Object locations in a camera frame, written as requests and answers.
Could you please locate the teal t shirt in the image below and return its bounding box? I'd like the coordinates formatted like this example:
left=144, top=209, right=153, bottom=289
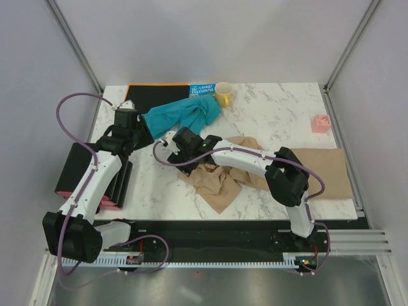
left=143, top=95, right=221, bottom=140

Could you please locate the beige t shirt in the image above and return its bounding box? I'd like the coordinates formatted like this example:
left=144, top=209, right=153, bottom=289
left=177, top=135, right=272, bottom=214

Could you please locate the black drawer organiser with pink fronts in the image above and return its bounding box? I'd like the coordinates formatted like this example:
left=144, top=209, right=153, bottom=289
left=55, top=142, right=133, bottom=212

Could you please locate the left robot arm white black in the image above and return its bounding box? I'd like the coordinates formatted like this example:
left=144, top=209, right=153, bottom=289
left=42, top=121, right=154, bottom=263

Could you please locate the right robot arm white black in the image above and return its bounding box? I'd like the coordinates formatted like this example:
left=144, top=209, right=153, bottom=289
left=164, top=127, right=315, bottom=251

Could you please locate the black orange-edged notebook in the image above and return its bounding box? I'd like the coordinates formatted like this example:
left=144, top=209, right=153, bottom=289
left=125, top=84, right=190, bottom=114

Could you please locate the blue treehouse book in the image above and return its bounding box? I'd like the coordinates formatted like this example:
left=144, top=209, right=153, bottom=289
left=189, top=83, right=216, bottom=98

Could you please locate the yellow mug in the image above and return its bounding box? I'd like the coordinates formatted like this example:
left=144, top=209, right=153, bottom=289
left=214, top=82, right=233, bottom=108

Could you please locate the pink cube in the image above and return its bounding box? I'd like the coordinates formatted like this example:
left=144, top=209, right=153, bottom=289
left=311, top=114, right=332, bottom=134

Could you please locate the folded tan t shirt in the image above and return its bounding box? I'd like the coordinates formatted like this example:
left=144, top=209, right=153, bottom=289
left=291, top=148, right=353, bottom=200

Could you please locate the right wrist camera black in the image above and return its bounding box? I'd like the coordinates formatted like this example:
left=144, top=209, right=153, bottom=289
left=172, top=127, right=203, bottom=150

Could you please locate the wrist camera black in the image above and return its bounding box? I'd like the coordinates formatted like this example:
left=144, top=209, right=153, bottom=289
left=113, top=108, right=139, bottom=129
left=172, top=127, right=203, bottom=150

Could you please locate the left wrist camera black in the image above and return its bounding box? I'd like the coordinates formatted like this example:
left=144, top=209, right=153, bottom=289
left=113, top=108, right=139, bottom=129

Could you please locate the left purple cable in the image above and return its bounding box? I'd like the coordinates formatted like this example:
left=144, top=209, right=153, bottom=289
left=55, top=92, right=171, bottom=290

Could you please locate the black base rail with cable tray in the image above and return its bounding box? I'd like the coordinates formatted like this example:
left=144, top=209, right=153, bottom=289
left=57, top=218, right=332, bottom=277

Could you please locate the aluminium frame rail right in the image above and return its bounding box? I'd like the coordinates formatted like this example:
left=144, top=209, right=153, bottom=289
left=321, top=0, right=383, bottom=93

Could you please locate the aluminium frame rail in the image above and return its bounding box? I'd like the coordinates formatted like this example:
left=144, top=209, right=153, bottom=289
left=44, top=0, right=104, bottom=94
left=321, top=0, right=383, bottom=93

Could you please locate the aluminium frame rail left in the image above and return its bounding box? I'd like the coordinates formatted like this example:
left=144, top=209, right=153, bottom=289
left=44, top=0, right=104, bottom=94

